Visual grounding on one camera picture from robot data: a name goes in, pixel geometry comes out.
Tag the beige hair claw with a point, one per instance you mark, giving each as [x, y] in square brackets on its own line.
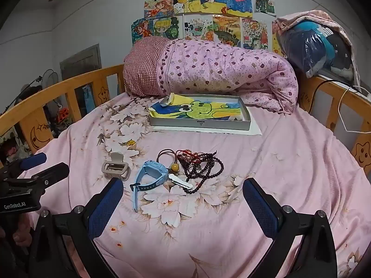
[116, 157]

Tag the silver metal tray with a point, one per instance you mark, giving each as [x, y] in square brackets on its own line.
[203, 125]

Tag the pink floral bed sheet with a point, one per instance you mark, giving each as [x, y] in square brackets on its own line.
[289, 156]

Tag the standing fan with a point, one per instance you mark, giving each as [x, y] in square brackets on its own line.
[49, 78]

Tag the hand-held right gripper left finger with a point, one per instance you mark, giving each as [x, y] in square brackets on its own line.
[105, 205]

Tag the dark grey cloth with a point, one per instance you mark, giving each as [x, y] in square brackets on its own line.
[340, 52]

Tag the group of children's wall drawings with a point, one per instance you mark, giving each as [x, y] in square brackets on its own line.
[220, 3]

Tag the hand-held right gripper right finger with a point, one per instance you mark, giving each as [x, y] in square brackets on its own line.
[260, 208]

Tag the red checkered pillow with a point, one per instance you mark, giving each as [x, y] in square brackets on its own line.
[142, 66]

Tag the person's left hand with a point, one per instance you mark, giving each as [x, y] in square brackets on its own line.
[24, 234]

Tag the blue cloth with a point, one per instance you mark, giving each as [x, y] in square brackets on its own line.
[88, 97]

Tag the white paper sheet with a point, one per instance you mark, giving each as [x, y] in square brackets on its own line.
[255, 128]

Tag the plastic bag of blue clothes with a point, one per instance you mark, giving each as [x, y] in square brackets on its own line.
[307, 46]

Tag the light blue smartwatch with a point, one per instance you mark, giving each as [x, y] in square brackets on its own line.
[152, 172]

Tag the pink dotted quilt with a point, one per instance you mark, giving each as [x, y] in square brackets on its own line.
[217, 66]

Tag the grey door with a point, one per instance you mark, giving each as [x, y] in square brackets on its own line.
[81, 60]

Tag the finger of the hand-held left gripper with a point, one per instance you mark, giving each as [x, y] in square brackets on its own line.
[32, 160]
[52, 172]

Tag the frog drawing paper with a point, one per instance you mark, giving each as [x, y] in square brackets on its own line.
[200, 108]

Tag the orange toy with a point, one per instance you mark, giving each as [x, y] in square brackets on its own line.
[62, 114]

